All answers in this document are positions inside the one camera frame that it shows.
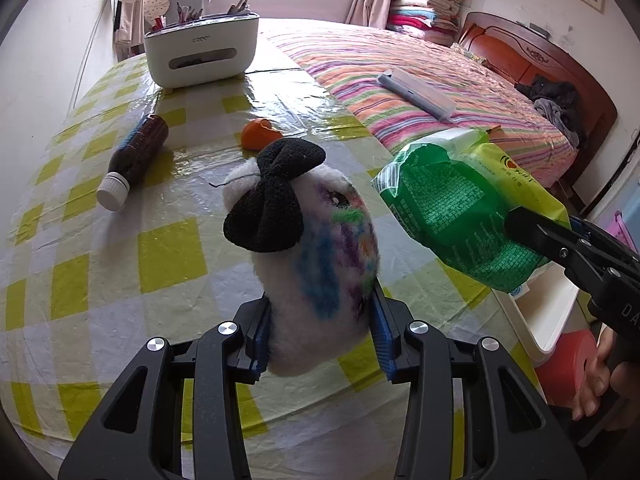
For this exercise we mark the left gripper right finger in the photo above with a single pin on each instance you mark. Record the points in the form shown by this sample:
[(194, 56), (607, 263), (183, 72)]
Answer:
[(410, 351)]

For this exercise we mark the left pink curtain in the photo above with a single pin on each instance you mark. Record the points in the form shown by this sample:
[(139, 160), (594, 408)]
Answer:
[(128, 28)]

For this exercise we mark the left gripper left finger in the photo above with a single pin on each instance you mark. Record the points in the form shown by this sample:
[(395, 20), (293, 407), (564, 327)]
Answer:
[(232, 353)]

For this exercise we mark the yellow checkered plastic tablecloth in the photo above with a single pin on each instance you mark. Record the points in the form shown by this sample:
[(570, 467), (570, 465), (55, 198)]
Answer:
[(84, 288)]

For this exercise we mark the dark clothes on bed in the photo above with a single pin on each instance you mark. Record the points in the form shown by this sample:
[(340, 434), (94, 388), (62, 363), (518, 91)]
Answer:
[(557, 102)]

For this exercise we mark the white desk organizer box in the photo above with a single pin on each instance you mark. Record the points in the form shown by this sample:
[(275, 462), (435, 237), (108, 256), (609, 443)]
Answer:
[(216, 47)]

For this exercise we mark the cream plastic trash bin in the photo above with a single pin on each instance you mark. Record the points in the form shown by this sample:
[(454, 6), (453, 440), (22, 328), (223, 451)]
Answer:
[(539, 309)]

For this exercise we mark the red plastic stool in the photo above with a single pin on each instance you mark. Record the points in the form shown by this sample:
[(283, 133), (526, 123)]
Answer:
[(562, 374)]

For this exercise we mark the white plush toy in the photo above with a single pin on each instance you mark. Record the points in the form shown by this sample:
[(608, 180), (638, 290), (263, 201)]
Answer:
[(313, 247)]

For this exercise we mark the brown bottle white cap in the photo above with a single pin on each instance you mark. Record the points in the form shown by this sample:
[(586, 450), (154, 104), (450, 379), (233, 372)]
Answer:
[(130, 161)]

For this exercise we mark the striped colourful bed cover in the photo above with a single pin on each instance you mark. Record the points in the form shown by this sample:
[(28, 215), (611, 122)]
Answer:
[(347, 59)]

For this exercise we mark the orange peel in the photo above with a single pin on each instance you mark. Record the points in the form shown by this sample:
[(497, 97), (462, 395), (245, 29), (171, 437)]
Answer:
[(257, 134)]

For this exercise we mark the stack of folded quilts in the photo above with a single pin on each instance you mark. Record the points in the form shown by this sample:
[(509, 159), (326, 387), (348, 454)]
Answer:
[(436, 21)]

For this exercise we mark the red wooden headboard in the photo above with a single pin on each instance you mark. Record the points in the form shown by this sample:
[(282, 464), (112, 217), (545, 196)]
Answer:
[(519, 55)]

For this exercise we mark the right hand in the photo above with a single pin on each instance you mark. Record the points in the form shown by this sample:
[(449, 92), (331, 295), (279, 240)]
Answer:
[(598, 378)]

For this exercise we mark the blue grey lint roller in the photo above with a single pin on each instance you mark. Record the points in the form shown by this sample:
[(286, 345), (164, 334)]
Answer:
[(418, 93)]

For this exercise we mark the green plastic snack bag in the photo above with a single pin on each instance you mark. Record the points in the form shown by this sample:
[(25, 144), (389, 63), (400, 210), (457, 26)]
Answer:
[(451, 192)]

